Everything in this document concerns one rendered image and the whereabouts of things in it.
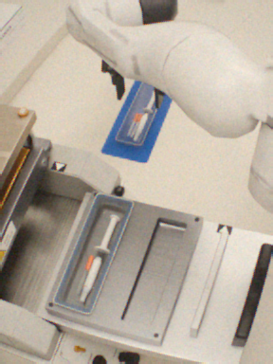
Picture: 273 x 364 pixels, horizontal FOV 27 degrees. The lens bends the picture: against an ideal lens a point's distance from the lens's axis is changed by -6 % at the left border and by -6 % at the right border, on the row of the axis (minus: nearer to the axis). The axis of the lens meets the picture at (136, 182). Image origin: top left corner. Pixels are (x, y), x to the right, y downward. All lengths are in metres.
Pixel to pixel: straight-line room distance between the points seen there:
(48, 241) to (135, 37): 0.35
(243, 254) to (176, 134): 0.46
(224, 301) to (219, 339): 0.06
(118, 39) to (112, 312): 0.36
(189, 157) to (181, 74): 0.56
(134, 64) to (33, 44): 0.72
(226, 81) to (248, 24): 0.92
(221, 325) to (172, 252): 0.13
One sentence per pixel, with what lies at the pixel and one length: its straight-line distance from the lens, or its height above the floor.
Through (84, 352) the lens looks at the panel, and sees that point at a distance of 0.85.
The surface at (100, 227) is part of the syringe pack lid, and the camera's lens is 0.82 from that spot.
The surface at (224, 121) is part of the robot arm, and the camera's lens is 0.62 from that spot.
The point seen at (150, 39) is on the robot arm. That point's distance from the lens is 0.72.
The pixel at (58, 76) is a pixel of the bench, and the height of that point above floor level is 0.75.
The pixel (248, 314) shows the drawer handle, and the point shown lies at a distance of 0.75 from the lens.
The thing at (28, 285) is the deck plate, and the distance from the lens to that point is 0.88.
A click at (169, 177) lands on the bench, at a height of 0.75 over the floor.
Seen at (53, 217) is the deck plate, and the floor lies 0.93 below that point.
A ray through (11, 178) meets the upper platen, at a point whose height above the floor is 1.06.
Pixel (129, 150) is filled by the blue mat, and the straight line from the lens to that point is 1.21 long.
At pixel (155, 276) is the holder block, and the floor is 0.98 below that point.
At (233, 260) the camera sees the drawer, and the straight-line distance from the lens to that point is 0.83.
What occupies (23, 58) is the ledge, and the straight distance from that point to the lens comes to 1.40.
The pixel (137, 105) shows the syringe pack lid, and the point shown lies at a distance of 1.26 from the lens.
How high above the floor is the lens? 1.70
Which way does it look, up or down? 55 degrees down
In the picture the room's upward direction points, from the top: 6 degrees counter-clockwise
